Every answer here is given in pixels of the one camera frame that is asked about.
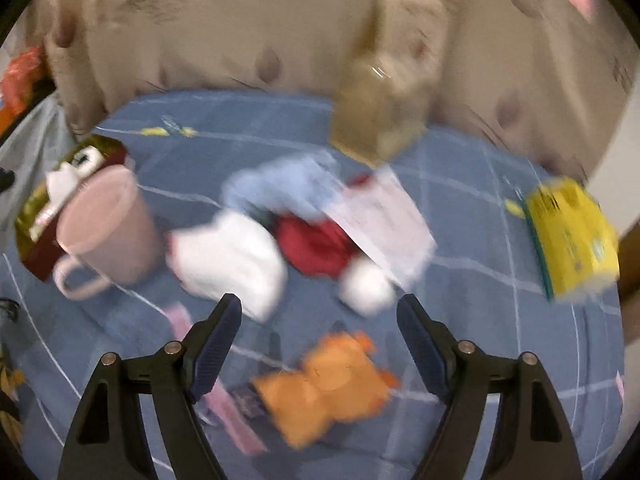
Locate kraft paper snack bag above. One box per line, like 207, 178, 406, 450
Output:
329, 54, 433, 167

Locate white fluffy sock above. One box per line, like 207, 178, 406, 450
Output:
58, 145, 105, 180

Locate beige leaf print curtain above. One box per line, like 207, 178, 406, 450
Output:
25, 0, 639, 179

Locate yellow tissue pack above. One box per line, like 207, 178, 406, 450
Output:
524, 177, 620, 302

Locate red plastic bag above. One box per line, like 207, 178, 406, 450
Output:
0, 47, 48, 133

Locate white knit glove red cuff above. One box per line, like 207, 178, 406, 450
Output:
166, 209, 288, 323

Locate gold red tin box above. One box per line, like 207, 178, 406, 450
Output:
14, 134, 128, 282

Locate red sleep mask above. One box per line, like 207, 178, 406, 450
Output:
271, 214, 360, 280

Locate orange plush toy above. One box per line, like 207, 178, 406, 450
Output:
252, 332, 399, 450

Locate light green plastic bag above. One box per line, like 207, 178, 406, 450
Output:
1, 91, 76, 252

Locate floral white sachet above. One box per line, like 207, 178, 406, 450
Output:
324, 166, 436, 290

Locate light blue fluffy sock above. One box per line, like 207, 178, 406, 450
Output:
220, 150, 344, 221

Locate pink ceramic mug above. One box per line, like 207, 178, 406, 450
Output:
52, 165, 164, 301

